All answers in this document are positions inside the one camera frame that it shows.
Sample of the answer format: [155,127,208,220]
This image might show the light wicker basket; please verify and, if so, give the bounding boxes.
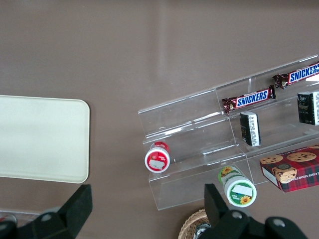
[178,208,213,239]

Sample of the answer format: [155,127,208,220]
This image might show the beige plastic tray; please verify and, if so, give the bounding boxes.
[0,95,91,185]

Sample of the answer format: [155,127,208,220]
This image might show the clear acrylic bottle rack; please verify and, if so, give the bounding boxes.
[0,208,44,226]

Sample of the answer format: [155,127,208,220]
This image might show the clear acrylic stepped display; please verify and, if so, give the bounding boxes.
[137,54,319,212]

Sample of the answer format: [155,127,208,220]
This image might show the small red-capped yogurt bottle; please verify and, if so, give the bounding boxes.
[144,141,171,173]

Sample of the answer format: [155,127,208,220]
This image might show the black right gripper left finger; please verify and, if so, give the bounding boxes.
[17,184,94,239]

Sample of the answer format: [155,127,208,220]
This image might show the green label white-lid bottle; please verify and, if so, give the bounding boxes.
[217,166,258,208]

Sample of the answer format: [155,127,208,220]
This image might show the small black box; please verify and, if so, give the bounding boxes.
[297,91,319,126]
[239,111,262,147]

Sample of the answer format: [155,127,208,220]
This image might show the stacked aluminium foil containers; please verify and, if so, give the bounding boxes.
[195,223,212,237]

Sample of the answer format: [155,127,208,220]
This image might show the red cola bottle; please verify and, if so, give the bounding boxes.
[0,214,17,225]

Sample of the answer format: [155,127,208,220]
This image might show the red tartan cookie box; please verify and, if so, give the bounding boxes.
[259,144,319,193]

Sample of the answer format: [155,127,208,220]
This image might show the Snickers chocolate bar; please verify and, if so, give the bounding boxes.
[221,85,277,116]
[272,61,319,90]

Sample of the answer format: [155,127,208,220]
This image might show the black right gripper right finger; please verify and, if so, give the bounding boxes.
[198,183,310,239]

